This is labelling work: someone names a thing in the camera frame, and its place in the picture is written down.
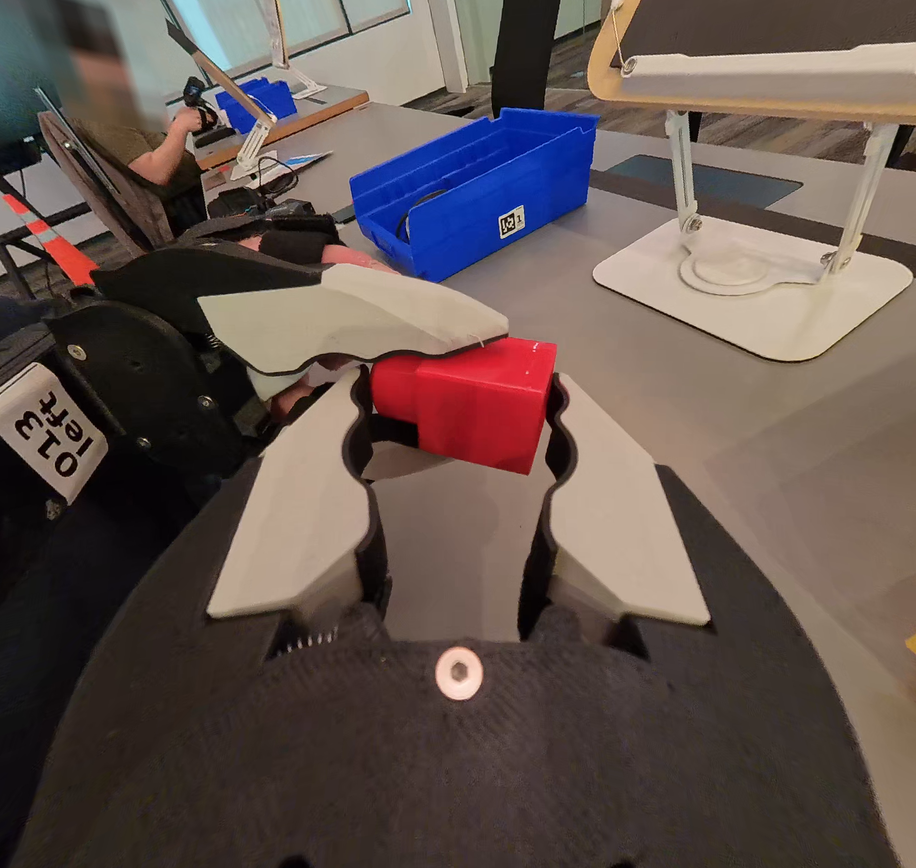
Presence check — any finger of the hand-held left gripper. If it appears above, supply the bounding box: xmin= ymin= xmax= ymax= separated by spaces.
xmin=247 ymin=361 xmax=377 ymax=410
xmin=197 ymin=265 xmax=512 ymax=380

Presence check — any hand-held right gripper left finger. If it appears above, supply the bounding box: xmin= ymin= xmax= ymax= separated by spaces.
xmin=207 ymin=369 xmax=392 ymax=627

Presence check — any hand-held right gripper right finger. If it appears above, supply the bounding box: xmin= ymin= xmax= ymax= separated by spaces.
xmin=517 ymin=371 xmax=714 ymax=634

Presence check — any red toy block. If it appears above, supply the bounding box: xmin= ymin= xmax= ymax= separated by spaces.
xmin=370 ymin=336 xmax=559 ymax=475

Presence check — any person's left forearm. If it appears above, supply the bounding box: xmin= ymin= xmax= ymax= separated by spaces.
xmin=179 ymin=207 xmax=342 ymax=268

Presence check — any person's left hand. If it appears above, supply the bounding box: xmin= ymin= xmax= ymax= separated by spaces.
xmin=318 ymin=243 xmax=389 ymax=274

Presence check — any blue plastic bin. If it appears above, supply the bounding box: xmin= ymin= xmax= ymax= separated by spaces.
xmin=351 ymin=107 xmax=601 ymax=284
xmin=215 ymin=79 xmax=300 ymax=136

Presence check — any office chair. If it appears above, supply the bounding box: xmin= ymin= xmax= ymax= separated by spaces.
xmin=35 ymin=89 xmax=176 ymax=257

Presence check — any long wooden table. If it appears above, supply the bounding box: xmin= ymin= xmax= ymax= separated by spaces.
xmin=194 ymin=86 xmax=372 ymax=172

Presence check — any black pillar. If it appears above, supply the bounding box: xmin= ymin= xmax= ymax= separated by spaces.
xmin=490 ymin=0 xmax=572 ymax=119

